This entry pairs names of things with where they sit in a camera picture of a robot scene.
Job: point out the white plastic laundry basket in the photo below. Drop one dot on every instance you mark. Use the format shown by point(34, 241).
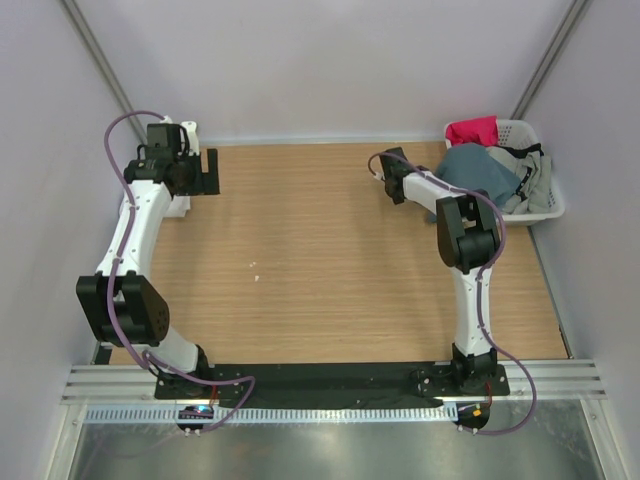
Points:
point(519, 134)

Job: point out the aluminium corner post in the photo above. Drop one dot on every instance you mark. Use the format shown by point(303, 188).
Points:
point(96, 54)
point(560, 39)

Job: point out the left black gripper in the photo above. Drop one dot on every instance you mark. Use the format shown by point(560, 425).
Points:
point(205, 183)

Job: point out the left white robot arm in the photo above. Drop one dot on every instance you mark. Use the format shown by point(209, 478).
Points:
point(122, 307)

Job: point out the grey t-shirt black trim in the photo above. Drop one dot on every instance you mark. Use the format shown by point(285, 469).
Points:
point(533, 169)

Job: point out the left aluminium corner post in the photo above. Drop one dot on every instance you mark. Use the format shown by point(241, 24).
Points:
point(96, 54)

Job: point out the blue-grey t-shirt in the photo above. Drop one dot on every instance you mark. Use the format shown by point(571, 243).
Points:
point(471, 167)

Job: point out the red t-shirt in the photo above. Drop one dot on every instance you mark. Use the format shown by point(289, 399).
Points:
point(482, 131)

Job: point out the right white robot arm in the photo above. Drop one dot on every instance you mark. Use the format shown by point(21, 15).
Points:
point(470, 239)

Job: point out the folded white t-shirt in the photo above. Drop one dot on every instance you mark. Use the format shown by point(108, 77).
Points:
point(178, 207)

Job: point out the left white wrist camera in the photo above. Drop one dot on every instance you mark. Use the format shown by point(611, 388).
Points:
point(190, 142)

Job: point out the white slotted cable duct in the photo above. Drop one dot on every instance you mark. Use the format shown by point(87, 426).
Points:
point(195, 414)

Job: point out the right aluminium corner post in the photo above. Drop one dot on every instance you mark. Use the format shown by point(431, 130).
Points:
point(560, 39)

